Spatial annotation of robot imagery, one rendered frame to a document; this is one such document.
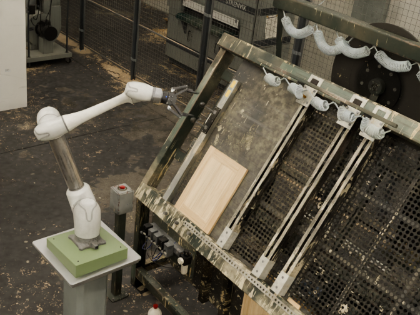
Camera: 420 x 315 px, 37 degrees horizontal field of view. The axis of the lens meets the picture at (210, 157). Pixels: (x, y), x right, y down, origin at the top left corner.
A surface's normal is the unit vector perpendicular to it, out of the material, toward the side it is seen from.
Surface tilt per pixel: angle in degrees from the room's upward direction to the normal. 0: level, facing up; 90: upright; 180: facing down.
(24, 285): 0
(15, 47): 90
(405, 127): 58
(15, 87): 90
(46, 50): 90
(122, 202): 90
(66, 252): 4
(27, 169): 0
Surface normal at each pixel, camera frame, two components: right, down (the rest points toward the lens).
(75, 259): 0.10, -0.91
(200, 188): -0.60, -0.29
